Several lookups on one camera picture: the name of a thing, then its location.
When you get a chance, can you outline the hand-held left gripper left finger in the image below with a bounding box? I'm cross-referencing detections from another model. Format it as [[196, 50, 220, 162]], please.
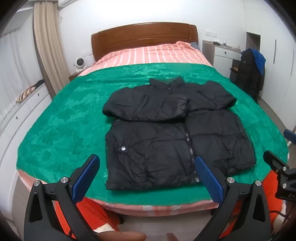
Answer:
[[24, 154, 100, 241]]

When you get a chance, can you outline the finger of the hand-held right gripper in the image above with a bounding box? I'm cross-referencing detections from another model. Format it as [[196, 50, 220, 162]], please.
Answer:
[[284, 129, 296, 141], [263, 150, 290, 177]]

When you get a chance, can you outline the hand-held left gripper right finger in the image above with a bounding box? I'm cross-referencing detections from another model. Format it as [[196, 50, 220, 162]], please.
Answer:
[[192, 156, 271, 241]]

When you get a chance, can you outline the black padded jacket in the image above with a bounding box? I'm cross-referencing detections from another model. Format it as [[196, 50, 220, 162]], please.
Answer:
[[102, 77, 256, 191]]

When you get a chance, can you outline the person's left hand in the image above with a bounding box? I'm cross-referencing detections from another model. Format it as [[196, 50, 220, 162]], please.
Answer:
[[96, 231, 176, 241]]

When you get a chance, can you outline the orange quilted cloth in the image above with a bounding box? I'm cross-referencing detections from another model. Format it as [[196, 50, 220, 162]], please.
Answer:
[[67, 197, 121, 240]]

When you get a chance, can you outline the green patterned blanket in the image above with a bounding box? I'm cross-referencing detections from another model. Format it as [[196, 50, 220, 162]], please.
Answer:
[[16, 62, 289, 207]]

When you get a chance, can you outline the chair with dark coat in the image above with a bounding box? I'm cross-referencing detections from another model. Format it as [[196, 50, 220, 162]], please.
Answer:
[[230, 49, 264, 100]]

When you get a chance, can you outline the white wardrobe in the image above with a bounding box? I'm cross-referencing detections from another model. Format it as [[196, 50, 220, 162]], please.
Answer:
[[243, 0, 296, 130]]

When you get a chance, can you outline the blue garment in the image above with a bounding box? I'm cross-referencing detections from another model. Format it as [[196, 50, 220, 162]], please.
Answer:
[[248, 49, 266, 76]]

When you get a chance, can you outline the white low cabinet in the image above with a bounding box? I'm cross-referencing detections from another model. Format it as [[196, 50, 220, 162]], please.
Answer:
[[0, 80, 52, 160]]

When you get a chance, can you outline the white desk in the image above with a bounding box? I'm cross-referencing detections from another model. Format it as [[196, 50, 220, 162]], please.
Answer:
[[202, 40, 243, 79]]

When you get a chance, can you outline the beige curtain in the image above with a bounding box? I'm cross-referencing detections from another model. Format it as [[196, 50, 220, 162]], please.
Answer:
[[33, 2, 64, 95]]

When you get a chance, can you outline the pink striped bed sheet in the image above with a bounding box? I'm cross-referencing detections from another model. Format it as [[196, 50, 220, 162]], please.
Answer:
[[78, 41, 214, 76]]

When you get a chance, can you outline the wooden bed headboard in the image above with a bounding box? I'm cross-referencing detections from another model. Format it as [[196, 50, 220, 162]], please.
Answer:
[[91, 22, 199, 62]]

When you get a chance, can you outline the white round security camera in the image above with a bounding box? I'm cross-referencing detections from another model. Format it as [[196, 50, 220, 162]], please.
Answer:
[[73, 58, 88, 70]]

